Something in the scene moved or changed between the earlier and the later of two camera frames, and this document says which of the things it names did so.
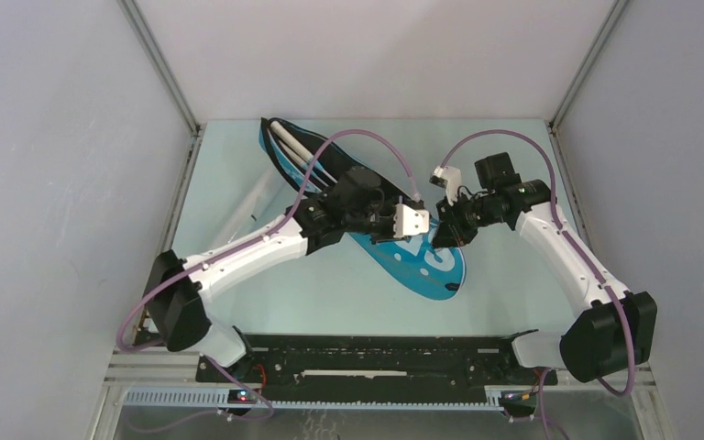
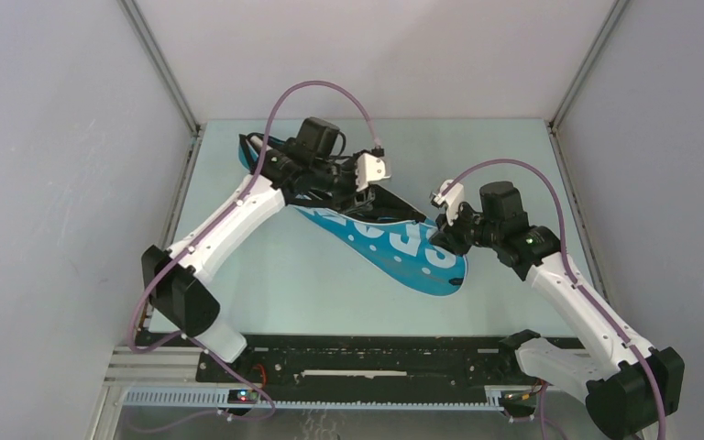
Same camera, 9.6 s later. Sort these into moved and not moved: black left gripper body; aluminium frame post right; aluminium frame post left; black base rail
Moved: black left gripper body
Not moved: black base rail; aluminium frame post right; aluminium frame post left
